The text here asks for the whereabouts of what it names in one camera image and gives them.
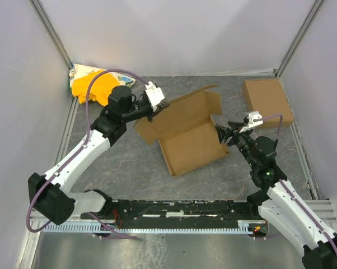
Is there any brown cardboard box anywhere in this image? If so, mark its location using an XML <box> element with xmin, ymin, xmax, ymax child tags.
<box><xmin>242</xmin><ymin>78</ymin><xmax>294</xmax><ymax>127</ymax></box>
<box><xmin>134</xmin><ymin>85</ymin><xmax>229</xmax><ymax>177</ymax></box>

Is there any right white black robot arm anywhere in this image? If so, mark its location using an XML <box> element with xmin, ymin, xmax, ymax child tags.
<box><xmin>215</xmin><ymin>122</ymin><xmax>337</xmax><ymax>268</ymax></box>

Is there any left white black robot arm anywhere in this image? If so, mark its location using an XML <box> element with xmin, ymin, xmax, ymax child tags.
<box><xmin>28</xmin><ymin>82</ymin><xmax>168</xmax><ymax>225</ymax></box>

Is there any closed brown cardboard box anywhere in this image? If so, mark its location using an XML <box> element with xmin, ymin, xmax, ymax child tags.
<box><xmin>242</xmin><ymin>78</ymin><xmax>294</xmax><ymax>127</ymax></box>

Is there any yellow crumpled cloth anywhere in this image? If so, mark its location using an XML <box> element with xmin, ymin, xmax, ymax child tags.
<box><xmin>71</xmin><ymin>69</ymin><xmax>121</xmax><ymax>106</ymax></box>

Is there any white patterned cloth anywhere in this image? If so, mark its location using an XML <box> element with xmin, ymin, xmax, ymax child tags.
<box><xmin>69</xmin><ymin>64</ymin><xmax>136</xmax><ymax>89</ymax></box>

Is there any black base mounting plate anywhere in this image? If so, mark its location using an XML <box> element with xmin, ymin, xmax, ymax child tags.
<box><xmin>95</xmin><ymin>200</ymin><xmax>263</xmax><ymax>228</ymax></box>

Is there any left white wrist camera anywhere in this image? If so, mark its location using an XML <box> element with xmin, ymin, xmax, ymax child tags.
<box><xmin>144</xmin><ymin>81</ymin><xmax>165</xmax><ymax>111</ymax></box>

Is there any aluminium front rail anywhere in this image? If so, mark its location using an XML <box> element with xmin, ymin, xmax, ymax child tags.
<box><xmin>30</xmin><ymin>200</ymin><xmax>336</xmax><ymax>222</ymax></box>

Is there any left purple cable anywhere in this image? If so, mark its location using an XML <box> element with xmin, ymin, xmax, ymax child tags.
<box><xmin>26</xmin><ymin>68</ymin><xmax>154</xmax><ymax>240</ymax></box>

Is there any left aluminium frame post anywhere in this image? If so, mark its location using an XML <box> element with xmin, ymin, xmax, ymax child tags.
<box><xmin>29</xmin><ymin>0</ymin><xmax>73</xmax><ymax>69</ymax></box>

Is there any aluminium frame post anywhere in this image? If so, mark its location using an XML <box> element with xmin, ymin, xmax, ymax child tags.
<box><xmin>29</xmin><ymin>0</ymin><xmax>73</xmax><ymax>69</ymax></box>
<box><xmin>274</xmin><ymin>0</ymin><xmax>325</xmax><ymax>78</ymax></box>

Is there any light blue slotted cable duct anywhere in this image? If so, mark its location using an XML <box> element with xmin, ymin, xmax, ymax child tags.
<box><xmin>43</xmin><ymin>219</ymin><xmax>268</xmax><ymax>235</ymax></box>

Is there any right aluminium frame post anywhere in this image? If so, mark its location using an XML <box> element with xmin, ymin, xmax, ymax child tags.
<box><xmin>274</xmin><ymin>0</ymin><xmax>325</xmax><ymax>78</ymax></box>

